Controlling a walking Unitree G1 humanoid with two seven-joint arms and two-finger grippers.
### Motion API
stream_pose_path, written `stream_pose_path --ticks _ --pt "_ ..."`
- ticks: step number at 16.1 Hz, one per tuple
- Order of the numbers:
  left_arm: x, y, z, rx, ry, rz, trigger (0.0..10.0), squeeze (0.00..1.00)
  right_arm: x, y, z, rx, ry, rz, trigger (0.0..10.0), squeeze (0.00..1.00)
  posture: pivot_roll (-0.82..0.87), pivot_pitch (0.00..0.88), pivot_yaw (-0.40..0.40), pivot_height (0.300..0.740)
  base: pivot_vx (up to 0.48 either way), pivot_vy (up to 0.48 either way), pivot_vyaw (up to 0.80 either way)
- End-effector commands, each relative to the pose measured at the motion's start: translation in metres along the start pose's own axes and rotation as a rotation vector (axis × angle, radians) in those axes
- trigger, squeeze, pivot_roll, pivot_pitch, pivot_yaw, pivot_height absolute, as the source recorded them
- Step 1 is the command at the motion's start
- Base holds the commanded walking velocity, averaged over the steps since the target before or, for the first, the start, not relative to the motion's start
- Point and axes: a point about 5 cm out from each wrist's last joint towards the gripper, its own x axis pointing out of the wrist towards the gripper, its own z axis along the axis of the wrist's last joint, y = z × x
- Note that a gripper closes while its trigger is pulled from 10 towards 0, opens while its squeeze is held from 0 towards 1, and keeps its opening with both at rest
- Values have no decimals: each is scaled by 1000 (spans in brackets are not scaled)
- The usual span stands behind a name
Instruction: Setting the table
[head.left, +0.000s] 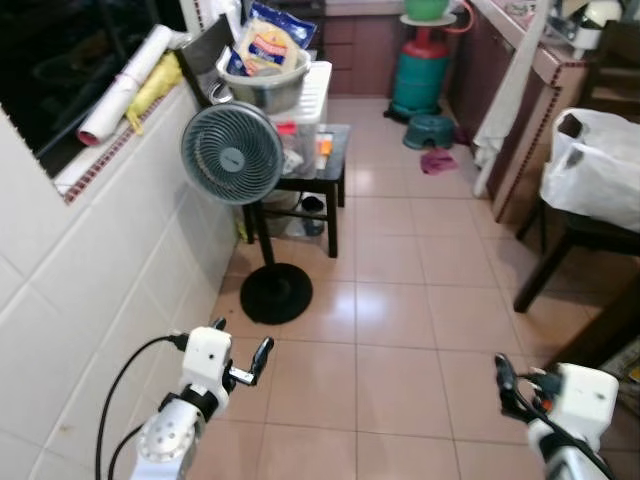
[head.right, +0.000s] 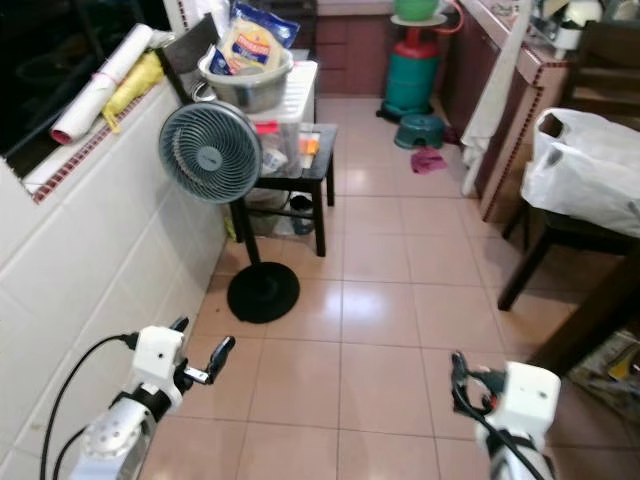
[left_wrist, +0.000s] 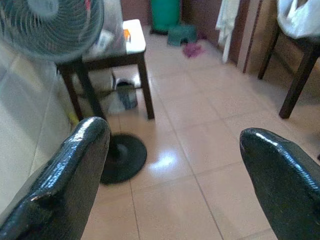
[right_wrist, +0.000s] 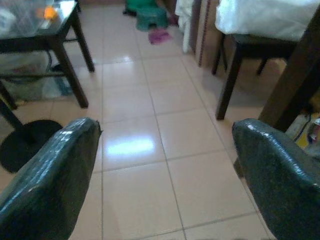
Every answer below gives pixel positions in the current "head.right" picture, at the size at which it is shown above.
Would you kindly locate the dark wooden table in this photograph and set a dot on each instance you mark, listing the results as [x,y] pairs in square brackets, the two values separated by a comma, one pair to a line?
[595,320]

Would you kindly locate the small orange packet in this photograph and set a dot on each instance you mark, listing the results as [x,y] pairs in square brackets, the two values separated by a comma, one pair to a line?
[309,144]

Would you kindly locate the pink rag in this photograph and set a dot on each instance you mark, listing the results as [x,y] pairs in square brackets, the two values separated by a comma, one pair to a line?
[427,160]

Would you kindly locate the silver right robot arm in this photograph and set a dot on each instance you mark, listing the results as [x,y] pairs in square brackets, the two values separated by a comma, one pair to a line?
[520,462]

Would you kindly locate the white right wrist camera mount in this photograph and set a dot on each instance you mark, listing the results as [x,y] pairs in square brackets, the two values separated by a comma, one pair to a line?
[528,398]

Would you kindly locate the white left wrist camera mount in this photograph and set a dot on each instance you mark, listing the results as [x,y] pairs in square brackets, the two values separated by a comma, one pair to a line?
[157,357]

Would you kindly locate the grey pedestal fan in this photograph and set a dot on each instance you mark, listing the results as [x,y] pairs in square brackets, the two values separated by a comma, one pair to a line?
[210,152]

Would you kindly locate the black flat board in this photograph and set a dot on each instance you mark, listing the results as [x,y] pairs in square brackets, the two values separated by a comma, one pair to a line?
[188,58]

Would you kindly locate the dark wooden chair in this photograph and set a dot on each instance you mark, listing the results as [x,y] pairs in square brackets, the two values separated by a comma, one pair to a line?
[555,245]

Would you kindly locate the small green plastic stool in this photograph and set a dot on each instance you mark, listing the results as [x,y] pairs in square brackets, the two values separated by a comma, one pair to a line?
[420,130]

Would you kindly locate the brown kitchen counter cabinet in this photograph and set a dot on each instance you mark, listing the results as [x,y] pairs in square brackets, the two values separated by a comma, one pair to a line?
[510,160]

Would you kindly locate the yellow blue snack bag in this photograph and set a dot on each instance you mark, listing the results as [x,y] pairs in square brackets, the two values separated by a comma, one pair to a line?
[253,42]

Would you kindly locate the white paper roll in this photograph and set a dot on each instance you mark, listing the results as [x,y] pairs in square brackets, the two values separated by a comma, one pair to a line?
[102,88]

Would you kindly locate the white plastic bag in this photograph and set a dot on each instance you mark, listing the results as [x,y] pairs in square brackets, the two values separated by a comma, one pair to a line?
[585,170]

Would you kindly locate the white hanging cloth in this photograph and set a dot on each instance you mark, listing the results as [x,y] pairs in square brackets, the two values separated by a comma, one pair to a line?
[495,100]

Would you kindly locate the white kettle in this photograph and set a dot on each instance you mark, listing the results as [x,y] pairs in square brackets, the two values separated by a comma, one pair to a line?
[580,18]

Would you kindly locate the clear plastic storage box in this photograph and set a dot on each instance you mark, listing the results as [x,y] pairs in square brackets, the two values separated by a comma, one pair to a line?
[292,118]

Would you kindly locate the yellow cloth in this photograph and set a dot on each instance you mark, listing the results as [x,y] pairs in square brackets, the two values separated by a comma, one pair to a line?
[138,85]

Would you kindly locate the green plastic bowl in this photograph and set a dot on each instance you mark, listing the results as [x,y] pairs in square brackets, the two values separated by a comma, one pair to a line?
[416,8]

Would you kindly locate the green gas cylinder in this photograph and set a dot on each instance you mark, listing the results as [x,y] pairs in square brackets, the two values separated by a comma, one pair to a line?
[412,80]

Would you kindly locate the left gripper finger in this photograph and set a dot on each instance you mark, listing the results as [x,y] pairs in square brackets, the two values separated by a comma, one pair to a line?
[180,324]
[222,358]

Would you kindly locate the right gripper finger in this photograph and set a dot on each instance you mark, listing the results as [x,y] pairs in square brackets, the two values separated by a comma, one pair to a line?
[465,403]
[459,370]

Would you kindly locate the black side table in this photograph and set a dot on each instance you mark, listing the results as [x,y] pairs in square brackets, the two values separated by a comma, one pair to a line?
[318,165]

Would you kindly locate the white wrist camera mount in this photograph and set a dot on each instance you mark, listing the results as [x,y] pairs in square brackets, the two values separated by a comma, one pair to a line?
[157,357]
[528,398]

